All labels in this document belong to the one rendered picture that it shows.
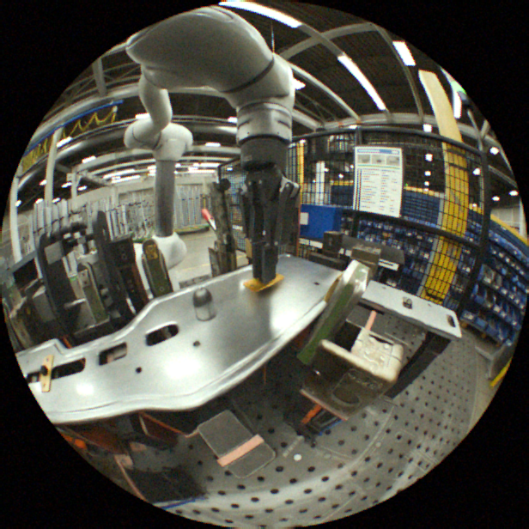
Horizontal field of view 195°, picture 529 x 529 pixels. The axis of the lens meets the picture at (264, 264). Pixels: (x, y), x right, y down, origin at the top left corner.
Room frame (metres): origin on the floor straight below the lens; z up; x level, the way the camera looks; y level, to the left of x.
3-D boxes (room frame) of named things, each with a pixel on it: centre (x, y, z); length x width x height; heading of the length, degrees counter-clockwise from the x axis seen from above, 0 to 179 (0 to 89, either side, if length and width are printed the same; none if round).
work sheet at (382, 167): (0.57, -0.47, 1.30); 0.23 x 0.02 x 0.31; 43
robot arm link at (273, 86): (0.25, 0.01, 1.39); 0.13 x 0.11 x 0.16; 154
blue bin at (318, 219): (0.70, -0.19, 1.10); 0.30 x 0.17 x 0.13; 52
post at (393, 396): (0.09, -0.37, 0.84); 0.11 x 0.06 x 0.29; 43
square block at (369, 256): (0.36, -0.29, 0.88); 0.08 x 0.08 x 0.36; 43
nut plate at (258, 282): (0.27, 0.00, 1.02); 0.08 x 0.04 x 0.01; 134
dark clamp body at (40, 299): (0.07, 0.50, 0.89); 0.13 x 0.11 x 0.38; 43
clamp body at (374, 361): (0.07, -0.10, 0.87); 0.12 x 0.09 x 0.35; 43
